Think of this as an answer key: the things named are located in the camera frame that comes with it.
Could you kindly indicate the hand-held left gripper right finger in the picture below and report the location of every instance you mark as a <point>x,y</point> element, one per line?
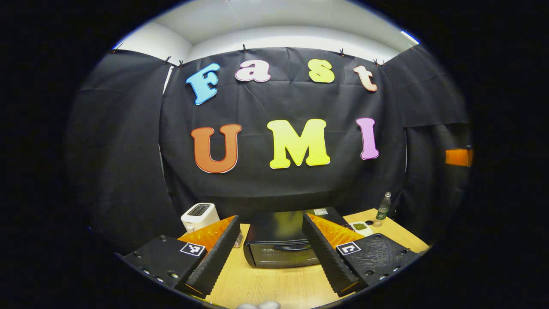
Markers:
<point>326,257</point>

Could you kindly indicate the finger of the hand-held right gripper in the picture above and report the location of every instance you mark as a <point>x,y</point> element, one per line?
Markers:
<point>459,157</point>

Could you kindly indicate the black backdrop cloth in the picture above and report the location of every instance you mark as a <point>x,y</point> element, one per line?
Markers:
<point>279,184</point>

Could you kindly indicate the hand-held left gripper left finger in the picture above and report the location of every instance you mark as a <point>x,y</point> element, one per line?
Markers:
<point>216,259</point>

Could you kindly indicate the black electric oven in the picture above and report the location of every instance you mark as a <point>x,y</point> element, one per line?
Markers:
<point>279,240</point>

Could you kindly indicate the clear plastic water bottle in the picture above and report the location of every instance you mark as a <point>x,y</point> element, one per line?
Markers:
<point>382,210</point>

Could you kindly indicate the white toaster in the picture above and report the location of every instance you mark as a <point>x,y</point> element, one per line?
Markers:
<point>199,216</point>

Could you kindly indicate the ceiling light panel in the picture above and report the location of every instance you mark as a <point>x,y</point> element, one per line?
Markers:
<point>410,37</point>

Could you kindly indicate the white divided plate with grains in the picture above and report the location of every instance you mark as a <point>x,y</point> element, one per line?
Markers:
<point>360,227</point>

